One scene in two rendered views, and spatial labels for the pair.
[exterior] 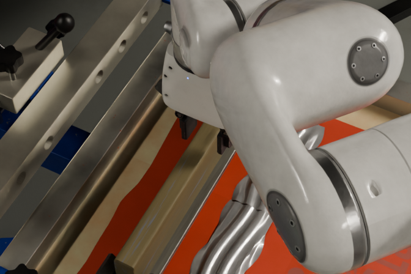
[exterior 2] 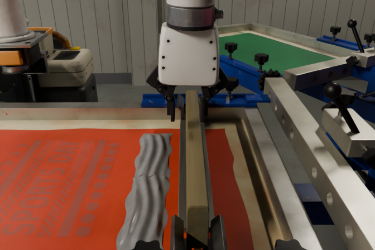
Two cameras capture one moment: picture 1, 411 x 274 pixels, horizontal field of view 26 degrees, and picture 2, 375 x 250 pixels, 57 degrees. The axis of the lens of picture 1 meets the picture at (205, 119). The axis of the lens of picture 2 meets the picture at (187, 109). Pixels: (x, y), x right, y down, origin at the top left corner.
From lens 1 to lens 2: 1.38 m
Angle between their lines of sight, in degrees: 98
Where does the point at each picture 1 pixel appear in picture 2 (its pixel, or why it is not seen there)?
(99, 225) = (233, 145)
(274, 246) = (127, 166)
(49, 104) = (311, 133)
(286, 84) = not seen: outside the picture
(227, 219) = (163, 167)
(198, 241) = (174, 155)
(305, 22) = not seen: outside the picture
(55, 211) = (255, 126)
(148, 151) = (244, 183)
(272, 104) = not seen: outside the picture
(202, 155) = (188, 128)
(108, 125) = (277, 166)
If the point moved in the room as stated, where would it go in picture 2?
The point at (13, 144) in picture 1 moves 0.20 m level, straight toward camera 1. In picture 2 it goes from (301, 114) to (225, 91)
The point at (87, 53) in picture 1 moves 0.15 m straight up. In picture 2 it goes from (335, 164) to (354, 78)
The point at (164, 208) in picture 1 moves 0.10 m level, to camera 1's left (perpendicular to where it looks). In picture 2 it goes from (190, 106) to (229, 97)
